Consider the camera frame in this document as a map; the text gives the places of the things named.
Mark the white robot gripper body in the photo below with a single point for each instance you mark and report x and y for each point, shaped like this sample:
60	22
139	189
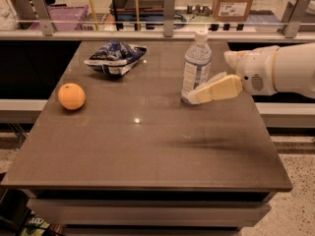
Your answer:
257	70

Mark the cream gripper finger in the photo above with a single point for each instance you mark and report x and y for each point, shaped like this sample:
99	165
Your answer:
221	86
237	60

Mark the clear plastic water bottle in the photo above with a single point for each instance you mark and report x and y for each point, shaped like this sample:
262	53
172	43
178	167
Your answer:
197	63

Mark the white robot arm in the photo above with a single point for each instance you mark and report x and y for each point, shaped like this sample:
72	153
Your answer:
294	69

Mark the cardboard box with label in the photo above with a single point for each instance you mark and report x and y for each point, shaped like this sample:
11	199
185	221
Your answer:
231	10

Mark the blue chip bag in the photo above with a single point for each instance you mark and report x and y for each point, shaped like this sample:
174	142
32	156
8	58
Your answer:
116	58

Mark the orange fruit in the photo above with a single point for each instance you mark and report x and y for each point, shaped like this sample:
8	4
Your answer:
71	96

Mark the purple plastic crate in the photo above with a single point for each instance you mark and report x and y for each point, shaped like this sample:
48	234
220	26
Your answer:
68	18

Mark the grey table drawer cabinet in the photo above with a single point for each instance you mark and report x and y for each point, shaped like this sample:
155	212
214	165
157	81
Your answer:
143	213

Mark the green printed package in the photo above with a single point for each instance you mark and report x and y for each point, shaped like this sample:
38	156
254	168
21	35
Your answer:
35	227

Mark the grey metal railing post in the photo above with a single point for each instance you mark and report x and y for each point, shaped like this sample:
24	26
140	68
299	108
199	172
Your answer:
298	17
168	17
43	21

